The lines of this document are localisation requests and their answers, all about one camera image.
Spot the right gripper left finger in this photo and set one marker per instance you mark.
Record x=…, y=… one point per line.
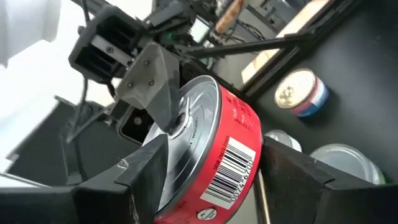
x=77, y=205

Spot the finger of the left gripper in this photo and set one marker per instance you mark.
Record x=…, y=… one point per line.
x=135, y=127
x=155, y=81

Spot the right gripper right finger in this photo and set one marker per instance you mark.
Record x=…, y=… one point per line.
x=311, y=202

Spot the red can with silver lid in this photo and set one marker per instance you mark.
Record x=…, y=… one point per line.
x=224, y=149

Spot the green Bumble Bee tuna can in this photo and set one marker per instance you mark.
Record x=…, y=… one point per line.
x=345, y=161

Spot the silver-lid can white green label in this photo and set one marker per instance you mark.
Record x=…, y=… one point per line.
x=284, y=140

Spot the gold-lid blue striped can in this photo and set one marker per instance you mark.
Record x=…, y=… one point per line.
x=295, y=90

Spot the black table mat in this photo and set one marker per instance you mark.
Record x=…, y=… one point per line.
x=357, y=77

